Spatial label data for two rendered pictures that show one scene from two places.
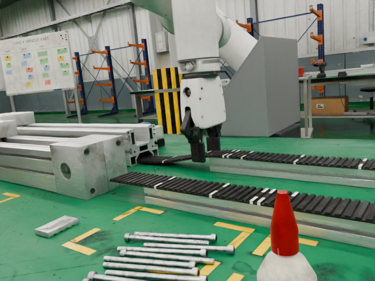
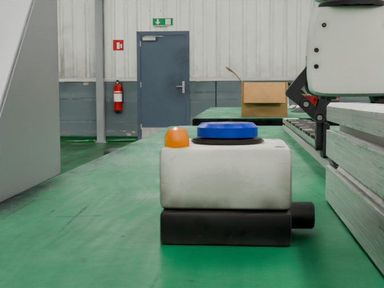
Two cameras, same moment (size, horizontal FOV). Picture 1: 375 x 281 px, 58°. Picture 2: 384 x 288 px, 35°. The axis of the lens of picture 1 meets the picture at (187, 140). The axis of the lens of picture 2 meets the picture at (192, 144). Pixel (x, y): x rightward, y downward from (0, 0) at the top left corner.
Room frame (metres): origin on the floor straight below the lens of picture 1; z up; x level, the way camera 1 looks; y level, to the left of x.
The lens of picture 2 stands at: (1.22, 0.45, 0.87)
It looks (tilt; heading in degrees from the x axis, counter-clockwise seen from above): 5 degrees down; 238
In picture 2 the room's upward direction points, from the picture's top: straight up
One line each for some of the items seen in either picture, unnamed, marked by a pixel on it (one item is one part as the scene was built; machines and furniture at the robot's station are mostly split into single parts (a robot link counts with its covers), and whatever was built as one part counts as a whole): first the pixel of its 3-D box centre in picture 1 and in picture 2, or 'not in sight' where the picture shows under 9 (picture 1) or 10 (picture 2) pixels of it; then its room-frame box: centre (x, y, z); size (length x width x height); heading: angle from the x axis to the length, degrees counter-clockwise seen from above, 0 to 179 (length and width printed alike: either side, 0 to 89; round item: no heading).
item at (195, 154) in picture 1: (193, 147); not in sight; (0.66, -0.01, 0.83); 0.03 x 0.03 x 0.07; 52
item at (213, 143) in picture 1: (215, 139); (314, 128); (0.73, -0.06, 0.83); 0.03 x 0.03 x 0.07; 52
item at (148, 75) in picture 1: (103, 81); not in sight; (11.10, 2.48, 1.10); 3.30 x 0.90 x 2.20; 53
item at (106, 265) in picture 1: (149, 269); not in sight; (0.32, 0.05, 0.78); 0.11 x 0.01 x 0.01; 70
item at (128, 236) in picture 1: (165, 240); not in sight; (0.38, 0.04, 0.78); 0.11 x 0.01 x 0.01; 72
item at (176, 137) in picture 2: not in sight; (176, 136); (1.03, 0.13, 0.85); 0.01 x 0.01 x 0.01
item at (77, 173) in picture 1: (95, 163); not in sight; (0.64, 0.18, 0.83); 0.12 x 0.09 x 0.10; 142
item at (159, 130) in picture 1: (143, 137); (240, 185); (0.98, 0.13, 0.81); 0.10 x 0.08 x 0.06; 142
